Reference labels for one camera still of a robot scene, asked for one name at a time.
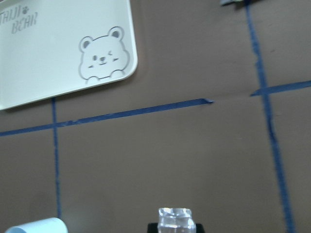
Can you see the grey purple folded cloth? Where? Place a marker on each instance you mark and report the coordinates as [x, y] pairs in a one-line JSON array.
[[226, 2]]

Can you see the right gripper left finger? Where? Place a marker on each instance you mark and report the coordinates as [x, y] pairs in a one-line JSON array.
[[152, 228]]

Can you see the clear ice cube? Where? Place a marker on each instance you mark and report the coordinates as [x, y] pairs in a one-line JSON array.
[[175, 220]]

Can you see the light blue plastic cup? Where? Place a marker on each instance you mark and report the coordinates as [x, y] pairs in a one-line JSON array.
[[50, 225]]

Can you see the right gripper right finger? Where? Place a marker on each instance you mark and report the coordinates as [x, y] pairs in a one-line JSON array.
[[200, 228]]

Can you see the cream bear serving tray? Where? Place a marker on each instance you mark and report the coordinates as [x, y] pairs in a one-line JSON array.
[[54, 47]]

